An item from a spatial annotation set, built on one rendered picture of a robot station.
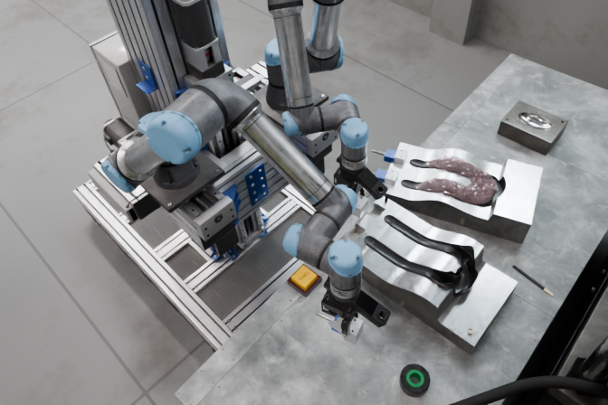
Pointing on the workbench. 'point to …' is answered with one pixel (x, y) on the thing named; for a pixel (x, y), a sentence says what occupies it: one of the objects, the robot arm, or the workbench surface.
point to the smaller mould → (532, 127)
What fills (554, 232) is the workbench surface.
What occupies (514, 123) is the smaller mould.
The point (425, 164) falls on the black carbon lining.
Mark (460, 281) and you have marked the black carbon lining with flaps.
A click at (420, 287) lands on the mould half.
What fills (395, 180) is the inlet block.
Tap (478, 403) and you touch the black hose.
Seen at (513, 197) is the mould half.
